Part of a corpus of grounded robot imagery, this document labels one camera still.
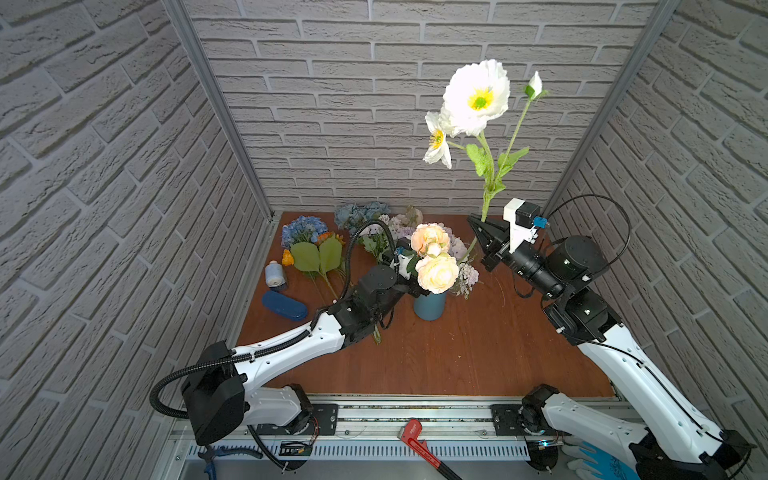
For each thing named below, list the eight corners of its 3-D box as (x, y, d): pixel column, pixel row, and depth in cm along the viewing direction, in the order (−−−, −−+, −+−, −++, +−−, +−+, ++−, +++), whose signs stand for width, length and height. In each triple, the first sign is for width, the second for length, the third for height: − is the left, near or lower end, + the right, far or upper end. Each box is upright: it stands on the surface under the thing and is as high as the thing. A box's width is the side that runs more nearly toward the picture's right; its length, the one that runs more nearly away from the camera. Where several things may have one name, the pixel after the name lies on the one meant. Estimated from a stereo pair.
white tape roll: (272, 292, 97) (266, 282, 92) (269, 272, 102) (263, 261, 97) (286, 288, 98) (281, 277, 93) (283, 268, 103) (277, 257, 98)
